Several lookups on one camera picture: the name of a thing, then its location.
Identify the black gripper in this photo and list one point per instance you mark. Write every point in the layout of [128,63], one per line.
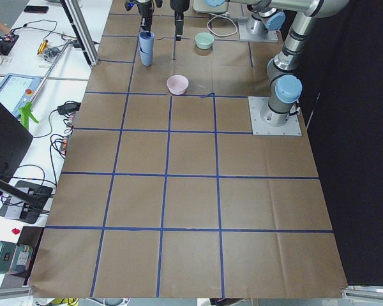
[178,7]
[144,9]

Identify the blue cup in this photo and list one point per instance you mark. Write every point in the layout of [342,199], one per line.
[146,57]
[146,39]

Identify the cream toaster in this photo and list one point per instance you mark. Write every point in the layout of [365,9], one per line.
[200,6]

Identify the mint green bowl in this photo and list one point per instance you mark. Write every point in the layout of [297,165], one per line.
[204,41]

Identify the pink bowl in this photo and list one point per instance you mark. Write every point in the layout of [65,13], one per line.
[177,84]

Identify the white grabber stick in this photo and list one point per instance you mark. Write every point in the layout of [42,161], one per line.
[52,66]

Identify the yellow tool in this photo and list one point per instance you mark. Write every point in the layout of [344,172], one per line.
[42,47]

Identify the black power adapter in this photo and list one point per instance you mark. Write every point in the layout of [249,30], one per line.
[68,107]

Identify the black smartphone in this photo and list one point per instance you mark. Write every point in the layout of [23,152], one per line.
[36,9]

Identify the blue teach pendant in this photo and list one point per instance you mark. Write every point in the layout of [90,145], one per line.
[16,90]

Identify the black monitor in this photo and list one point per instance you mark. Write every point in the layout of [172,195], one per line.
[15,141]

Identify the teal box device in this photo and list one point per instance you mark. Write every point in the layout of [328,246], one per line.
[14,258]

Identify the aluminium frame post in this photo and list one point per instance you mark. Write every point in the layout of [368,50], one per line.
[79,26]

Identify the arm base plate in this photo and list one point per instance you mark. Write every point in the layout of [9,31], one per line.
[265,122]
[253,30]

